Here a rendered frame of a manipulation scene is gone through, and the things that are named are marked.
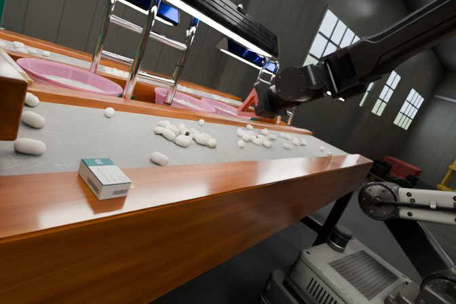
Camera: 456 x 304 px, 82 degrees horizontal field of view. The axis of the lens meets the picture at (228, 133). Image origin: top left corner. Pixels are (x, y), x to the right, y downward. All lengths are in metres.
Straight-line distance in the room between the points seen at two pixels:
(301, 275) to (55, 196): 0.86
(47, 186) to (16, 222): 0.06
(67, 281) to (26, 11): 2.20
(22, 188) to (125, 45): 2.26
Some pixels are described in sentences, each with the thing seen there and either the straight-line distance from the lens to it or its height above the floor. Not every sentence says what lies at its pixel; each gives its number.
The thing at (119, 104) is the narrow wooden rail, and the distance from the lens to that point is 0.75.
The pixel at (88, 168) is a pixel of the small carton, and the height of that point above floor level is 0.78.
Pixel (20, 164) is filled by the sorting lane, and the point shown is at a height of 0.74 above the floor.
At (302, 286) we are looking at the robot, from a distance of 1.05.
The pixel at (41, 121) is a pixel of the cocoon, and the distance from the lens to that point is 0.54.
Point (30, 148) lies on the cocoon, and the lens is 0.45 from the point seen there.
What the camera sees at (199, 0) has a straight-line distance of 0.65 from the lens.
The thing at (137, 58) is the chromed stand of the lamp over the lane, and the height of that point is 0.88.
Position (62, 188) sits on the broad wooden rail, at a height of 0.76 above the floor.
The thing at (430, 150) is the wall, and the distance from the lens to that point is 9.16.
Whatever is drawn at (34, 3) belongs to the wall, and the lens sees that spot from 2.42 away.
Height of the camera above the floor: 0.95
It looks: 13 degrees down
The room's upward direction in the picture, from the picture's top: 22 degrees clockwise
